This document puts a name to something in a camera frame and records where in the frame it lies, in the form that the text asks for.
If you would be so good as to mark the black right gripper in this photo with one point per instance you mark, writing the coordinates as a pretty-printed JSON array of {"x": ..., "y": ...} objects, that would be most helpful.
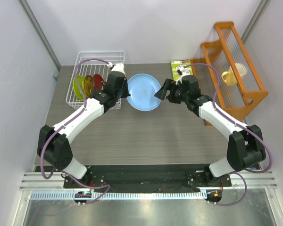
[{"x": 168, "y": 84}]

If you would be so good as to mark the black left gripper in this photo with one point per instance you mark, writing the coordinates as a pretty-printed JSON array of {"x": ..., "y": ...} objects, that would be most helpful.
[{"x": 126, "y": 94}]

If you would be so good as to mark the red floral plate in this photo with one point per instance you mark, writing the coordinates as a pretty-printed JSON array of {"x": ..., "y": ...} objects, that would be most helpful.
[{"x": 98, "y": 82}]

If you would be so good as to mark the light blue plate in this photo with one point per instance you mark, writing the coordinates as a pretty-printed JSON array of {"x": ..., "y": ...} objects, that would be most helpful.
[{"x": 142, "y": 89}]

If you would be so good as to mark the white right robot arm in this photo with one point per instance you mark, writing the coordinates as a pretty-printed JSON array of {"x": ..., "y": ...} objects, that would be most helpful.
[{"x": 245, "y": 148}]

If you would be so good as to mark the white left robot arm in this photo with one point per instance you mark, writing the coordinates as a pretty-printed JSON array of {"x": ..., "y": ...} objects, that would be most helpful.
[{"x": 54, "y": 142}]

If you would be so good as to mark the orange wooden shelf rack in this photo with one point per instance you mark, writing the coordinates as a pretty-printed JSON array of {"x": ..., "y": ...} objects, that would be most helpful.
[{"x": 228, "y": 49}]

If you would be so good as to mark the green picture book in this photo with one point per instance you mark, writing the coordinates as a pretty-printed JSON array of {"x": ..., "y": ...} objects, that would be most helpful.
[{"x": 176, "y": 65}]

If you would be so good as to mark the yellow patterned plate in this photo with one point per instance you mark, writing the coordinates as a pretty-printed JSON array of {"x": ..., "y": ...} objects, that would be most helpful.
[{"x": 88, "y": 85}]

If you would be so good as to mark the lime green plate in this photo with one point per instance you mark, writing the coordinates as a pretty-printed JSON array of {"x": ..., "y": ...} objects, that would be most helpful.
[{"x": 77, "y": 86}]

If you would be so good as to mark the yellow mug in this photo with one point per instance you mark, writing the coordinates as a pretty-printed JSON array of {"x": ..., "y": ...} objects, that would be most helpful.
[{"x": 228, "y": 76}]

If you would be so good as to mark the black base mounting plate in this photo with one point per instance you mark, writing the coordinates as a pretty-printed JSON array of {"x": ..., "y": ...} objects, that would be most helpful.
[{"x": 148, "y": 179}]

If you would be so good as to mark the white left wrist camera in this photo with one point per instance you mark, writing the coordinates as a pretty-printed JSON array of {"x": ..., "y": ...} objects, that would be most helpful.
[{"x": 119, "y": 67}]

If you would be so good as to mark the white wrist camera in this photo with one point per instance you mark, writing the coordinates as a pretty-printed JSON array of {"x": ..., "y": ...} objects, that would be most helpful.
[
  {"x": 119, "y": 67},
  {"x": 182, "y": 72}
]

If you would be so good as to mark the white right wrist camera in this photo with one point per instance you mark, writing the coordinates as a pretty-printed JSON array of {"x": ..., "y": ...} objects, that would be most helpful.
[{"x": 182, "y": 72}]

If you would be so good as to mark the white wire dish rack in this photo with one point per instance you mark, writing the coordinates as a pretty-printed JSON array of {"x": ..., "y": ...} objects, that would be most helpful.
[{"x": 91, "y": 71}]

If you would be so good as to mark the aluminium rail frame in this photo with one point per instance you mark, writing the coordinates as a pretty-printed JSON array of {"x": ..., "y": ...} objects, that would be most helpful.
[{"x": 149, "y": 194}]

